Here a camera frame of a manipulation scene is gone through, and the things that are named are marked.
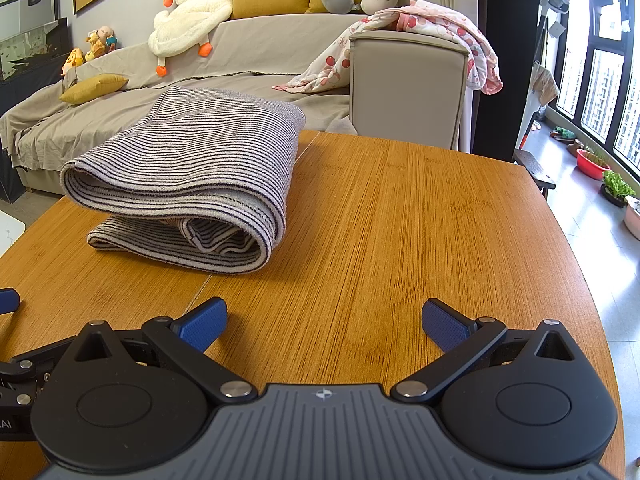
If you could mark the floral pink blanket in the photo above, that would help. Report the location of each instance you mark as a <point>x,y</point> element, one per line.
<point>435,35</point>

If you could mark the pink basin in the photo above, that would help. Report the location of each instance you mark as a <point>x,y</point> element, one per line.
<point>633,217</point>

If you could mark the white goose plush toy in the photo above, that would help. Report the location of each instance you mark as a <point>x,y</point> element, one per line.
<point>190,20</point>

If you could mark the small yellow cushion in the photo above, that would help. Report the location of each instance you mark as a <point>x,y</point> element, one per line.
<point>92,87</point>

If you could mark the dark wooden bench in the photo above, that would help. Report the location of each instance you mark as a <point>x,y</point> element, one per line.
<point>535,170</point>

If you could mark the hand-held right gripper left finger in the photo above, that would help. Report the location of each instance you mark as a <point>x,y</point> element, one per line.
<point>200,324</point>

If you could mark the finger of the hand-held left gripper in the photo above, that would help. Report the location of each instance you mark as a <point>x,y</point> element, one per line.
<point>7,301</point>
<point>30,360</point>

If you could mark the hanging clothes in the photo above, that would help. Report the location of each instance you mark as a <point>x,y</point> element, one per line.
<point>545,80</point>

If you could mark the beige sofa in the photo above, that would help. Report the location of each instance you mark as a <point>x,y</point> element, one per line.
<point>260,50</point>

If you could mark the black framed window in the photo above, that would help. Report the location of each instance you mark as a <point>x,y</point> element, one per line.
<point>607,85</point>

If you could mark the green sprout tray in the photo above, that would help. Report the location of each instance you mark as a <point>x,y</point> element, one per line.
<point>617,187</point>

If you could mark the small plush toy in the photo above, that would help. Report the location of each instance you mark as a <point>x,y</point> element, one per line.
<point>74,62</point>
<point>102,40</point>

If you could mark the red basin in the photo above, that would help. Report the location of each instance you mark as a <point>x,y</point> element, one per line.
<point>592,162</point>

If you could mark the striped knit garment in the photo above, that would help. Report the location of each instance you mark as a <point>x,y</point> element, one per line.
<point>200,160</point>

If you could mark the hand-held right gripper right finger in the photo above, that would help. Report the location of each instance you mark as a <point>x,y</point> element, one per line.
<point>446,325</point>

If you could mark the glass fish tank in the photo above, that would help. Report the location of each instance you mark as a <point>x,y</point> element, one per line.
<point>30,55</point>

